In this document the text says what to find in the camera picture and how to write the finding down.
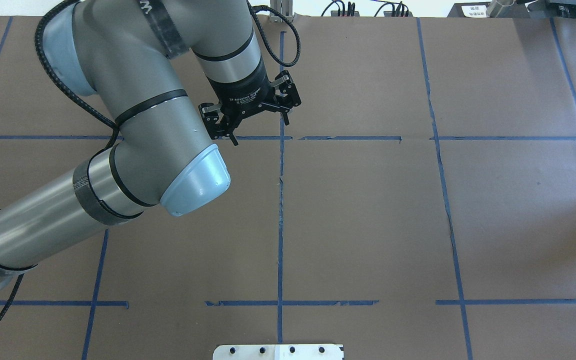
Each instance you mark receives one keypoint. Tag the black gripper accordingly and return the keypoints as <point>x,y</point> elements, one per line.
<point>240,91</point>

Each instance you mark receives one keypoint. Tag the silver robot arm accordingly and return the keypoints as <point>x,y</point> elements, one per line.
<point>168,77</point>

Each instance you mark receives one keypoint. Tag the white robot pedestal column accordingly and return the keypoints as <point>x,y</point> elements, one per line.
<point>300,351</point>

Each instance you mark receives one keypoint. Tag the small metal cup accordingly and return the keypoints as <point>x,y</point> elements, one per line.
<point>499,8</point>

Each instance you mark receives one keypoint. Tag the aluminium frame post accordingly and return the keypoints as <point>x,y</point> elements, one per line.
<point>285,7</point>

